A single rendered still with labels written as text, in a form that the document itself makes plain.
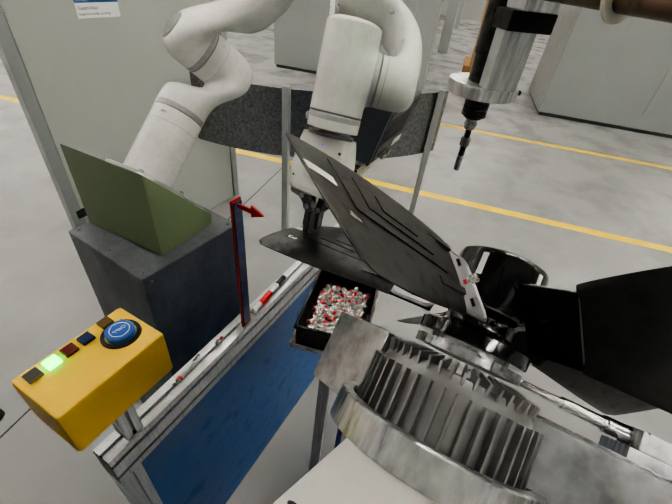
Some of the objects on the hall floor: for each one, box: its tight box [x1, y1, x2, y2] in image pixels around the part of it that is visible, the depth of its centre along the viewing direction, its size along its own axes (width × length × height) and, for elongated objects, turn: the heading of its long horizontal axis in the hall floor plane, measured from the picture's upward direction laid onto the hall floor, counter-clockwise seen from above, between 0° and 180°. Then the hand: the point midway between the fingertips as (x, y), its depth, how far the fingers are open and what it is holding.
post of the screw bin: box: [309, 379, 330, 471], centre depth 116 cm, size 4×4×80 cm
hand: (312, 221), depth 66 cm, fingers closed
